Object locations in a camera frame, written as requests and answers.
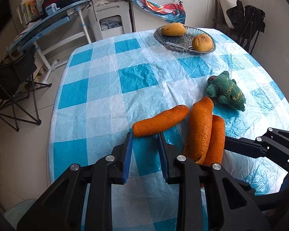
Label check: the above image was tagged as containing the glass fruit plate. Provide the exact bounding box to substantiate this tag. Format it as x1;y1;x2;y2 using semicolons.
153;26;216;55

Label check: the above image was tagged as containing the blue white study desk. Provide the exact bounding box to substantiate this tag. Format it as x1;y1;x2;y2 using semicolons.
6;0;92;82

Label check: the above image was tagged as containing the yellow mango right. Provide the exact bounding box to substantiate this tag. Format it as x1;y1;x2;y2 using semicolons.
192;33;213;52

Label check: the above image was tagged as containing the row of books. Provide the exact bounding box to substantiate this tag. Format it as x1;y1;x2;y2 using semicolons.
16;0;44;26

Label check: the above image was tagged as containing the blue pencil sharpener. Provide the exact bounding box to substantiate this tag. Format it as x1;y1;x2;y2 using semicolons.
45;3;58;16

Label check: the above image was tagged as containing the dark wooden chair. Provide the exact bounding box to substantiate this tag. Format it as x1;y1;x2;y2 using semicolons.
213;0;238;37

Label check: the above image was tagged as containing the white bag on chair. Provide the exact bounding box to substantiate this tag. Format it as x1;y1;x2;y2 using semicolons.
220;0;237;29

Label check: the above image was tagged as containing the orange peel piece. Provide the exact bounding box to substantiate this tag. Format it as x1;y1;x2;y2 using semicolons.
203;115;225;166
183;96;213;164
132;105;189;138

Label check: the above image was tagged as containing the yellow mango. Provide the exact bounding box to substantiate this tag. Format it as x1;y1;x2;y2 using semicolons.
161;23;186;37
192;33;213;52

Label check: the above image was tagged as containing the white plastic stool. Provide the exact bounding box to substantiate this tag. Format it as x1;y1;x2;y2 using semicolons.
88;1;133;41

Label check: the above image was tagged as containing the black folding camp chair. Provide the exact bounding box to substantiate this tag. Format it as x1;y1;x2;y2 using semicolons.
0;46;52;132

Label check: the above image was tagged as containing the colourful hanging tote bag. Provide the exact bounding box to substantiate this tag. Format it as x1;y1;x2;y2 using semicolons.
129;0;186;24

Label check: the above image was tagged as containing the green plush toy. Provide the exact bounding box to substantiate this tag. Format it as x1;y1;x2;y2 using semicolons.
206;70;246;112

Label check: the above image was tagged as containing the blue checkered plastic tablecloth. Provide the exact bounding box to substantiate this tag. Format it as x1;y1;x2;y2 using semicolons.
48;29;289;230

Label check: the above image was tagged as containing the yellow mango left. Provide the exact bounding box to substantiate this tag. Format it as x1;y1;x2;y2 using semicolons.
161;23;186;37

